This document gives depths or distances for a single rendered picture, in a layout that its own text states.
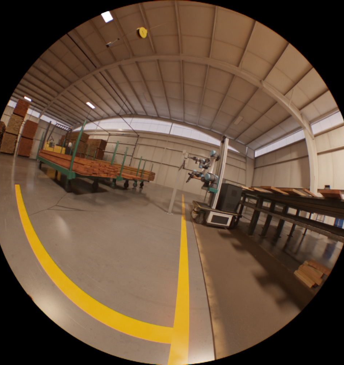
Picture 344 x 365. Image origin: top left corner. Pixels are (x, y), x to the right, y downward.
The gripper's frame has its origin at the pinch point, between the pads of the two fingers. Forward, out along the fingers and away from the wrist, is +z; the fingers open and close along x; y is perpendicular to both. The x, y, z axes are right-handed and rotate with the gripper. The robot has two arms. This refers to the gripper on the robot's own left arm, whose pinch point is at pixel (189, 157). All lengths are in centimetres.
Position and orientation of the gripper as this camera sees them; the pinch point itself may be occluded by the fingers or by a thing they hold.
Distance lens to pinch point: 216.3
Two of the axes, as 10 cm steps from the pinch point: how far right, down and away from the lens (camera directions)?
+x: -1.1, 0.4, -9.9
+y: 2.3, -9.7, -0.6
